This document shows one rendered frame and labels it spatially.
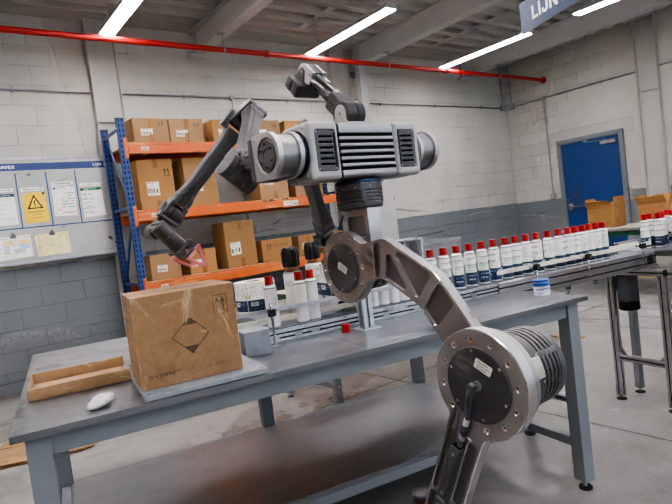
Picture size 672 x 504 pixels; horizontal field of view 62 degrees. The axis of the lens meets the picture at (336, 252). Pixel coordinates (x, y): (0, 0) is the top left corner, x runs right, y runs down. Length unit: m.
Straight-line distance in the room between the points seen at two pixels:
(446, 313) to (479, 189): 8.80
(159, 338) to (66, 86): 5.14
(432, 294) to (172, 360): 0.80
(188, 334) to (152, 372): 0.14
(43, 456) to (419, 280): 1.07
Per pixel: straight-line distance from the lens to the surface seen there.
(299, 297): 2.22
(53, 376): 2.24
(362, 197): 1.53
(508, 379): 1.19
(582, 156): 10.14
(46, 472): 1.73
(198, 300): 1.71
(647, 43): 9.82
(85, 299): 6.39
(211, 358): 1.74
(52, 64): 6.67
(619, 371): 3.77
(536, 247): 2.96
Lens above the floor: 1.26
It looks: 3 degrees down
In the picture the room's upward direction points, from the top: 7 degrees counter-clockwise
